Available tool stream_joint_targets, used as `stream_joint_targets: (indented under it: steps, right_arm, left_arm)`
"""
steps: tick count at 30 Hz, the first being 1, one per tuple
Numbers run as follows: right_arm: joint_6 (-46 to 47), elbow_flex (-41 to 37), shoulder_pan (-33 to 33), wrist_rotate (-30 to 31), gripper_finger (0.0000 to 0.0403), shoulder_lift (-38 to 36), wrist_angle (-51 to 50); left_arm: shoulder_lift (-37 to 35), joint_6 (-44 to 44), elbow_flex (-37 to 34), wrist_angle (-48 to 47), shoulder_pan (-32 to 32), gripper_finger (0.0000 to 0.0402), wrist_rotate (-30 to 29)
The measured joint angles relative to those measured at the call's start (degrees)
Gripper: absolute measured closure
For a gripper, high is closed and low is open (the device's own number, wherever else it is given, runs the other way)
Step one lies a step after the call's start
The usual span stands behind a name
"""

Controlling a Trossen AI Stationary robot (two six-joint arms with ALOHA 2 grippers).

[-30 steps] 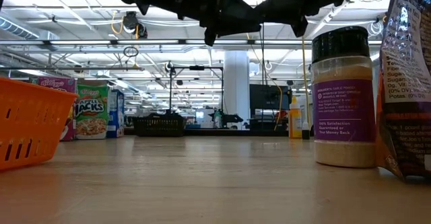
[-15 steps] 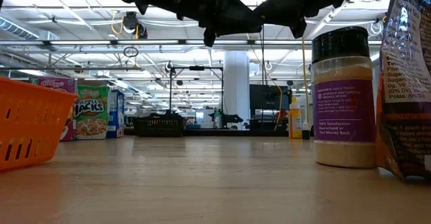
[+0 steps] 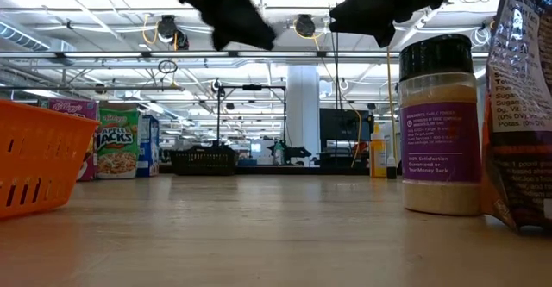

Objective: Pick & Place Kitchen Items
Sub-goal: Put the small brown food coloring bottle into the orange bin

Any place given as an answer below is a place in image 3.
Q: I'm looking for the garlic powder jar black lid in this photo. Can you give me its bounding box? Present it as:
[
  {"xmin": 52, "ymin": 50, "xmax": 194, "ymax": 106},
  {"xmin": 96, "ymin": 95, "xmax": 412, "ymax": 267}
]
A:
[{"xmin": 397, "ymin": 34, "xmax": 483, "ymax": 217}]

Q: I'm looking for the yellow squeeze bottle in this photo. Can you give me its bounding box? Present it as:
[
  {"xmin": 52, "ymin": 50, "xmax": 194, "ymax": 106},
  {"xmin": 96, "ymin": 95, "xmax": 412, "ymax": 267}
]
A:
[{"xmin": 369, "ymin": 122, "xmax": 388, "ymax": 179}]

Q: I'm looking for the taco seasoning packet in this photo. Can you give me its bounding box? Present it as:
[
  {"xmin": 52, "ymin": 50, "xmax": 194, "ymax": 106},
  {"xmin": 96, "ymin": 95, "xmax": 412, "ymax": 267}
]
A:
[{"xmin": 480, "ymin": 0, "xmax": 552, "ymax": 232}]

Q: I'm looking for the blue cereal box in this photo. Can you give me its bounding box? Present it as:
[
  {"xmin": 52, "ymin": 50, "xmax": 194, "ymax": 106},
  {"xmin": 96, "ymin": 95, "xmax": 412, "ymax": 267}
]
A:
[{"xmin": 136, "ymin": 115, "xmax": 160, "ymax": 178}]

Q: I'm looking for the green Apple Jacks cereal box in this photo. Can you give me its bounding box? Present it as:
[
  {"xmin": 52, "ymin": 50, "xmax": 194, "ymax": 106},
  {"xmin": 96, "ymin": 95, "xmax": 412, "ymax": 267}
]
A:
[{"xmin": 94, "ymin": 107, "xmax": 142, "ymax": 180}]

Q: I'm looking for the pink cereal box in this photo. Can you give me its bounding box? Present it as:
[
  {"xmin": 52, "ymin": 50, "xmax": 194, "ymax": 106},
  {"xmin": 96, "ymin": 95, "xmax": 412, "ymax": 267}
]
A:
[{"xmin": 47, "ymin": 97, "xmax": 99, "ymax": 182}]

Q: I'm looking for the black monitor screen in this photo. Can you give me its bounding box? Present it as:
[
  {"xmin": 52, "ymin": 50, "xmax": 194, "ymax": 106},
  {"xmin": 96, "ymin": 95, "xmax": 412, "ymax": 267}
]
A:
[{"xmin": 319, "ymin": 108, "xmax": 375, "ymax": 142}]

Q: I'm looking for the white pillar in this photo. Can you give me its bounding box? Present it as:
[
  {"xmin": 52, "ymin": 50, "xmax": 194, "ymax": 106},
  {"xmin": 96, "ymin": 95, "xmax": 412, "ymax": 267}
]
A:
[{"xmin": 286, "ymin": 65, "xmax": 321, "ymax": 167}]

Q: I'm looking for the black plastic basket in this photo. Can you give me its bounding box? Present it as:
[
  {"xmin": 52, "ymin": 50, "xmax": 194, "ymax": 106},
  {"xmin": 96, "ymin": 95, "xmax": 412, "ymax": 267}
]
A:
[{"xmin": 168, "ymin": 144, "xmax": 239, "ymax": 177}]

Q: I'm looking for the orange plastic basket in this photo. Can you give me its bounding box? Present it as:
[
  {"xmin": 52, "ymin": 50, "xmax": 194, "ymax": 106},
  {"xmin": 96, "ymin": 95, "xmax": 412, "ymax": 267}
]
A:
[{"xmin": 0, "ymin": 99, "xmax": 101, "ymax": 220}]

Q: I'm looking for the black cable reel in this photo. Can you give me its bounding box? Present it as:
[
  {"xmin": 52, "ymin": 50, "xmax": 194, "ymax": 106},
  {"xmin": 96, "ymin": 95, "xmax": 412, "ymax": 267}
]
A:
[
  {"xmin": 155, "ymin": 14, "xmax": 191, "ymax": 51},
  {"xmin": 294, "ymin": 14, "xmax": 317, "ymax": 38}
]

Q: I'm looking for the black metal frame stand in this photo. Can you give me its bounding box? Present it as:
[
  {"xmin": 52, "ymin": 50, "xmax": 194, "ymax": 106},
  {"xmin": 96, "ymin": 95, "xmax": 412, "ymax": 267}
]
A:
[{"xmin": 215, "ymin": 84, "xmax": 288, "ymax": 150}]

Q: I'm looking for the curved yellow cable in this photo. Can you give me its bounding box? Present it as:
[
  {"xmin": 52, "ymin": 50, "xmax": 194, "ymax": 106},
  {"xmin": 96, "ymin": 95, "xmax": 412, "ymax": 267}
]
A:
[{"xmin": 340, "ymin": 92, "xmax": 363, "ymax": 168}]

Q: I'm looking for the black aluminium rig frame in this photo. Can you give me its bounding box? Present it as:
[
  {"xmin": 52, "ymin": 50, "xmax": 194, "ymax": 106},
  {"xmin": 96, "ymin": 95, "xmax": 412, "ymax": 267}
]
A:
[{"xmin": 158, "ymin": 164, "xmax": 373, "ymax": 177}]

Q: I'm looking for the silver air duct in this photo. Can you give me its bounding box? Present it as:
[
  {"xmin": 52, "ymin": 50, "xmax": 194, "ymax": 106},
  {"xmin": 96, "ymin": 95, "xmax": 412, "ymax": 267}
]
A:
[{"xmin": 0, "ymin": 19, "xmax": 78, "ymax": 67}]

